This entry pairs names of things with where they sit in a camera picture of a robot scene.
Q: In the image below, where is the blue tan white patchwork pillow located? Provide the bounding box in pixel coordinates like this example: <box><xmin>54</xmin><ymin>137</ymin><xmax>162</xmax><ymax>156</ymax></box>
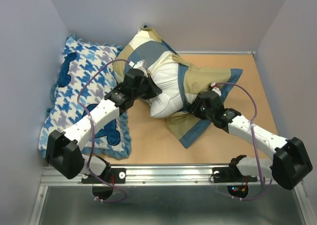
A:
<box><xmin>113</xmin><ymin>27</ymin><xmax>243</xmax><ymax>148</ymax></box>

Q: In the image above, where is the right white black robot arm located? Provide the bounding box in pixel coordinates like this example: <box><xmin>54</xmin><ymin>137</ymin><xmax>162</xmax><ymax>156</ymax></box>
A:
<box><xmin>189</xmin><ymin>90</ymin><xmax>313</xmax><ymax>190</ymax></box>

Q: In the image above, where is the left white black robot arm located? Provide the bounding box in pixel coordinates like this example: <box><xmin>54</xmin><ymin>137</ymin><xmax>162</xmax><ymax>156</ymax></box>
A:
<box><xmin>46</xmin><ymin>68</ymin><xmax>162</xmax><ymax>182</ymax></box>

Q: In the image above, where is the blue houndstooth bear pillow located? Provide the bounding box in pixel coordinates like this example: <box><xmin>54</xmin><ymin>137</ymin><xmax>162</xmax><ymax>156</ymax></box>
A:
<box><xmin>38</xmin><ymin>34</ymin><xmax>132</xmax><ymax>160</ymax></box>

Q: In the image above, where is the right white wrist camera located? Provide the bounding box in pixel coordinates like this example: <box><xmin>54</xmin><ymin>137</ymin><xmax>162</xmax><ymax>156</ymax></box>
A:
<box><xmin>210</xmin><ymin>83</ymin><xmax>221</xmax><ymax>96</ymax></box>

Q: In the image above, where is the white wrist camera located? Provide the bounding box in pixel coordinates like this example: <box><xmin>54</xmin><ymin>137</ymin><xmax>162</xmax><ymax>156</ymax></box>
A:
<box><xmin>128</xmin><ymin>59</ymin><xmax>147</xmax><ymax>75</ymax></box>
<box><xmin>210</xmin><ymin>83</ymin><xmax>221</xmax><ymax>96</ymax></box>

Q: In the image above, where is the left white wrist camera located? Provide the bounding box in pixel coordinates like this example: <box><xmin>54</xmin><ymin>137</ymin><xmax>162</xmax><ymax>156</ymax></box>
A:
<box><xmin>128</xmin><ymin>59</ymin><xmax>147</xmax><ymax>75</ymax></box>

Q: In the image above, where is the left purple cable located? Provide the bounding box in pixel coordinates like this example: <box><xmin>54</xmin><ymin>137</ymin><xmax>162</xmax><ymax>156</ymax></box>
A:
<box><xmin>77</xmin><ymin>58</ymin><xmax>132</xmax><ymax>203</ymax></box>

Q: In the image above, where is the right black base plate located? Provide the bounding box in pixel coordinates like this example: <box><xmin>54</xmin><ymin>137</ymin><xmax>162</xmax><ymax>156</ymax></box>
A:
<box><xmin>209</xmin><ymin>167</ymin><xmax>258</xmax><ymax>183</ymax></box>

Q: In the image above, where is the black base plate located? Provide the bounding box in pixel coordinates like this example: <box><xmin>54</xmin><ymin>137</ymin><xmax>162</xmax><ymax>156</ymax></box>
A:
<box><xmin>81</xmin><ymin>167</ymin><xmax>126</xmax><ymax>184</ymax></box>
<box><xmin>209</xmin><ymin>167</ymin><xmax>258</xmax><ymax>183</ymax></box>

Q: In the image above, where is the aluminium mounting rail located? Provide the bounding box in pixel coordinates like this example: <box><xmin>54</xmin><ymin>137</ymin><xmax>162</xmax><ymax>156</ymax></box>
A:
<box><xmin>40</xmin><ymin>164</ymin><xmax>260</xmax><ymax>187</ymax></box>

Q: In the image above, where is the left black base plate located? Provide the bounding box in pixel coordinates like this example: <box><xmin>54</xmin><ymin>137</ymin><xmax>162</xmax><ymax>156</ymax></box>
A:
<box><xmin>81</xmin><ymin>167</ymin><xmax>126</xmax><ymax>184</ymax></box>

